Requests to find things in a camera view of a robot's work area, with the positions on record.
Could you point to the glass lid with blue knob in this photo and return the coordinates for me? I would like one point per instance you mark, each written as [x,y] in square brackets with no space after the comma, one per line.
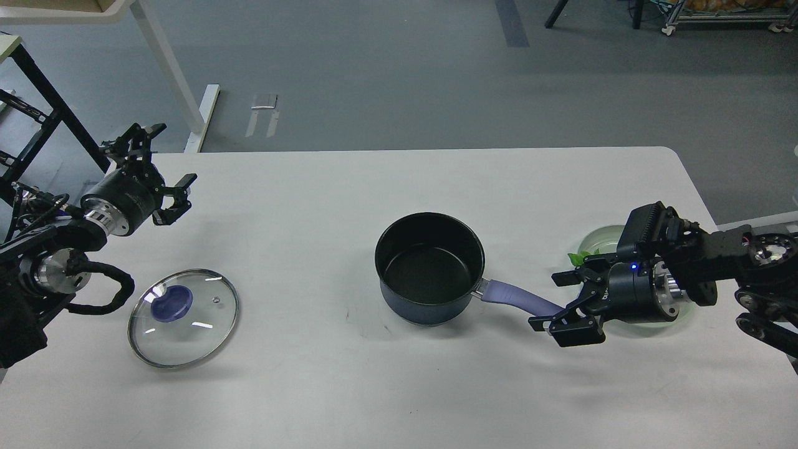
[183,319]

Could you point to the clear glass plate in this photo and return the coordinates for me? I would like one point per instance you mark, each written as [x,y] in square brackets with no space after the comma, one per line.
[604,240]

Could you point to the metal wheeled cart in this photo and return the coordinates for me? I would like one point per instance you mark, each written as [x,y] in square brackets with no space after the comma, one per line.
[780,16]

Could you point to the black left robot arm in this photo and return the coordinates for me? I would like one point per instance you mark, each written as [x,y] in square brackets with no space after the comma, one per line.
[45,257]

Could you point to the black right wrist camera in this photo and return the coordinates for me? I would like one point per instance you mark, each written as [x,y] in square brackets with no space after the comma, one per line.
[642,233]

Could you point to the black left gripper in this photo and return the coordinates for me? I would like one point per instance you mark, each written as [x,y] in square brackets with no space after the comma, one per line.
[133,188]

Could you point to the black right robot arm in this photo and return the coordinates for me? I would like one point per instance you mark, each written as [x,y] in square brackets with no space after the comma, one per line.
[662,262]

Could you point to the toy carrot with green leaves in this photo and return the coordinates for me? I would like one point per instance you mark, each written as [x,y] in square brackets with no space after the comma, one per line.
[578,259]

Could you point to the blue saucepan with handle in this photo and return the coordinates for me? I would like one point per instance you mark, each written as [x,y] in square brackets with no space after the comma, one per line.
[430,265]

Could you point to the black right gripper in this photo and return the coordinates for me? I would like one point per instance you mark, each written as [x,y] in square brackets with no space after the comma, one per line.
[629,295]

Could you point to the black metal rack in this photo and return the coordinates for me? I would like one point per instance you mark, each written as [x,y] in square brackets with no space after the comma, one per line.
[16,165]

